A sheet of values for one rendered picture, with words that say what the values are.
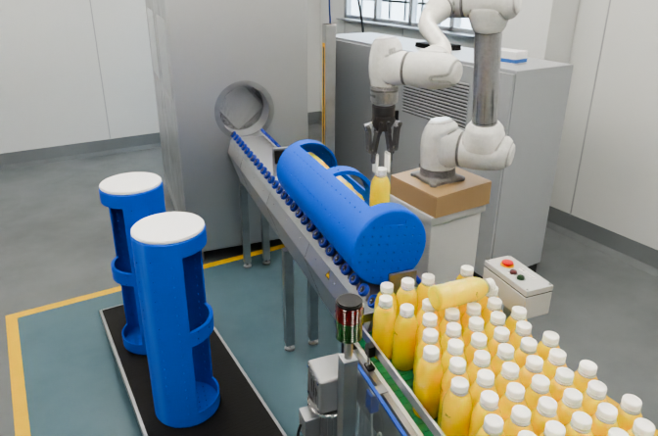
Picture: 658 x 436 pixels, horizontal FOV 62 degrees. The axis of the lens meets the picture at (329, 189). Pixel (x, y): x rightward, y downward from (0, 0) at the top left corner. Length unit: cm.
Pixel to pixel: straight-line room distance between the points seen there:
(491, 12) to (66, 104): 528
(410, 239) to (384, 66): 59
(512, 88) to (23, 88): 498
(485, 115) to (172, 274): 136
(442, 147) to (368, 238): 71
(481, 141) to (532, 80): 120
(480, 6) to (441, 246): 101
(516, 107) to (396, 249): 172
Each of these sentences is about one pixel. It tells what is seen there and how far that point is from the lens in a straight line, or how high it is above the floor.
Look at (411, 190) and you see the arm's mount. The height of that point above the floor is 107.
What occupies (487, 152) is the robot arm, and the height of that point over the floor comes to 128.
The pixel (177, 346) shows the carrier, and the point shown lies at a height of 57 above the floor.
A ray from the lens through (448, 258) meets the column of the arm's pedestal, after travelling 254.
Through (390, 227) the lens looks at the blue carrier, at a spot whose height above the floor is 117.
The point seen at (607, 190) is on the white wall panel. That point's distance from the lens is 461.
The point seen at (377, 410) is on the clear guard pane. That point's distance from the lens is 153.
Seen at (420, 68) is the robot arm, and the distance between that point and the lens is 168.
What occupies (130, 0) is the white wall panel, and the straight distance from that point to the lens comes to 665.
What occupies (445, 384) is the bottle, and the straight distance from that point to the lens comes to 142.
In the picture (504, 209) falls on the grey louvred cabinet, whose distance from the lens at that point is 360.
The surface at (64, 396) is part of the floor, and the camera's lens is 317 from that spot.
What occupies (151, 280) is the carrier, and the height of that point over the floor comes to 87.
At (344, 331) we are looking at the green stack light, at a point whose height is 119.
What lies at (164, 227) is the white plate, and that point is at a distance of 221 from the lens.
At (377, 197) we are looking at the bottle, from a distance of 187.
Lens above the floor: 196
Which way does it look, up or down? 22 degrees down
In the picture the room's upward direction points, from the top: straight up
